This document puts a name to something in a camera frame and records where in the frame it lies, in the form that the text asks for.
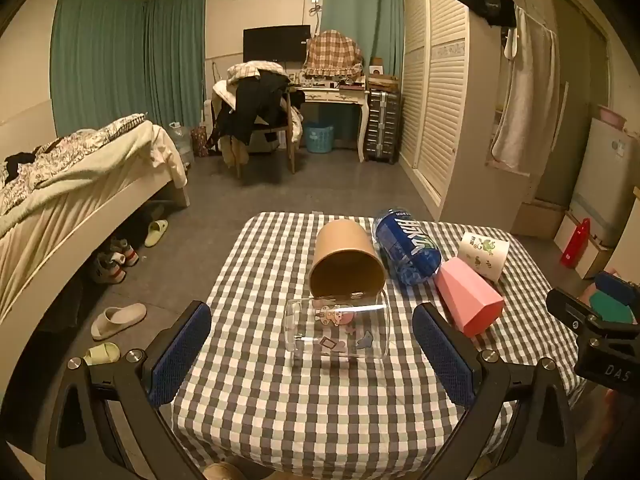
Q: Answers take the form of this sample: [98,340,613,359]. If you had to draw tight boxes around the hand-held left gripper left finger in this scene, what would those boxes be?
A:
[45,301,213,480]

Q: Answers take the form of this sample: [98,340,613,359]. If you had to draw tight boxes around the white slipper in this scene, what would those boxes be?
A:
[90,303,148,341]

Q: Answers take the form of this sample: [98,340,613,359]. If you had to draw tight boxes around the white box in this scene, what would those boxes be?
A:
[552,210,617,279]

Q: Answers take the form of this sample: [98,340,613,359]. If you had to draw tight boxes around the white small fridge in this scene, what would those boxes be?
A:
[570,117,640,249]

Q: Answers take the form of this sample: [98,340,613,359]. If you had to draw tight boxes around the white printed cup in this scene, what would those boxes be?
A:
[457,231,511,283]

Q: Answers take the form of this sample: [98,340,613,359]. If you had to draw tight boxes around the black cloth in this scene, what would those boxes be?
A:
[2,152,40,182]

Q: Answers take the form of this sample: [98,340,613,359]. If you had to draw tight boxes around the clear glass cup with stickers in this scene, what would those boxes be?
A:
[282,294,392,363]

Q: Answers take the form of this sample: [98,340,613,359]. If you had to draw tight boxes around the black monitor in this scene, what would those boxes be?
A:
[243,25,312,63]

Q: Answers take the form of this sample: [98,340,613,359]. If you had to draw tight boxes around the white louvered wardrobe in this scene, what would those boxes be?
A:
[400,0,532,222]

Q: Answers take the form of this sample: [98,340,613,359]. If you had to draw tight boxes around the blue plastic water bottle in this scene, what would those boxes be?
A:
[372,206,443,287]

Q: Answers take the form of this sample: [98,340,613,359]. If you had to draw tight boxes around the white desk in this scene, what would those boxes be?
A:
[295,77,371,163]

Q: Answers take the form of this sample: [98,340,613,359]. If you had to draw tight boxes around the blue laundry basket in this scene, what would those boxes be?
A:
[304,122,335,154]

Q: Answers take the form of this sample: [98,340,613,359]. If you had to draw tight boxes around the white bed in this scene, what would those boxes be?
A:
[0,115,192,323]

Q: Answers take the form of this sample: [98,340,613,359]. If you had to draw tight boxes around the chair piled with clothes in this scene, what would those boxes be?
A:
[206,60,306,167]

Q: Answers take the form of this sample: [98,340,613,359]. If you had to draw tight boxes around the green slipper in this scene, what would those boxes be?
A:
[82,342,121,367]

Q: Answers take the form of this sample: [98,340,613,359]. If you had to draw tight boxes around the narrow green curtain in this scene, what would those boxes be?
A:
[322,0,405,77]

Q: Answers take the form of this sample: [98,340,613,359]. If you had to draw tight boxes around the cream blanket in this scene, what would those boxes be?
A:
[0,121,189,241]

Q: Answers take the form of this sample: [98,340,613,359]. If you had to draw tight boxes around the wooden chair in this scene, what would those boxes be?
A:
[220,85,301,179]

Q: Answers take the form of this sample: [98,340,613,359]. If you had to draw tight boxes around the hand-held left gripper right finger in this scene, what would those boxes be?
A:
[412,302,592,480]

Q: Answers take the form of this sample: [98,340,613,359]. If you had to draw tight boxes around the wide green curtain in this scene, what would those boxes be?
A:
[50,0,208,137]

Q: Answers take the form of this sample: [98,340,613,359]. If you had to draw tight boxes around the pink faceted cup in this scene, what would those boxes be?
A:
[434,256,505,338]

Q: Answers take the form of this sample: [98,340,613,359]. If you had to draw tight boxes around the grey checkered tablecloth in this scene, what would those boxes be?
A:
[170,211,588,473]

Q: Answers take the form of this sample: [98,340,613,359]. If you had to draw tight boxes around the large clear water jug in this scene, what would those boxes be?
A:
[167,121,196,166]

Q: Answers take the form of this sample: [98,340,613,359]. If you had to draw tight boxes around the plaid cloth cover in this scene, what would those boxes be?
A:
[301,30,365,78]

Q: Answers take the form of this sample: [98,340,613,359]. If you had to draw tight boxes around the red bottle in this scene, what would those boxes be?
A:
[560,218,591,267]

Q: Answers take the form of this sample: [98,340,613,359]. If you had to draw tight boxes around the white hanging towel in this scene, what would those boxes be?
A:
[490,7,560,163]

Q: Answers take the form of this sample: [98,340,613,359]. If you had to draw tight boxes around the brown paper cup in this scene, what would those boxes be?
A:
[307,218,387,301]

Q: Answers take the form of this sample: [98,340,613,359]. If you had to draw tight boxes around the cardboard box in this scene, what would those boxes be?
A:
[510,199,571,239]

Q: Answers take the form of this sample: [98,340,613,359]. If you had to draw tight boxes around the pink basin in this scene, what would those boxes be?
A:
[596,104,627,128]

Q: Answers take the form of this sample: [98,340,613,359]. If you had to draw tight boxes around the dark ribbed suitcase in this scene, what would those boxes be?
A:
[363,89,403,165]

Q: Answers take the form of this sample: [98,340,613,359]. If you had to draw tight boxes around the teal pad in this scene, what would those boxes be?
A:
[590,292,636,324]

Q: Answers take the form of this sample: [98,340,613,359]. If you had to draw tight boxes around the floral quilt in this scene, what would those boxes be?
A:
[0,115,151,211]

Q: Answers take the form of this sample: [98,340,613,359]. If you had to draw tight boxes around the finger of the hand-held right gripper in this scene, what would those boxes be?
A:
[545,287,640,341]
[594,270,640,307]

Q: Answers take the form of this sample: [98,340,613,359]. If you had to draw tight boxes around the yellow slipper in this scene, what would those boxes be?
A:
[144,219,169,248]

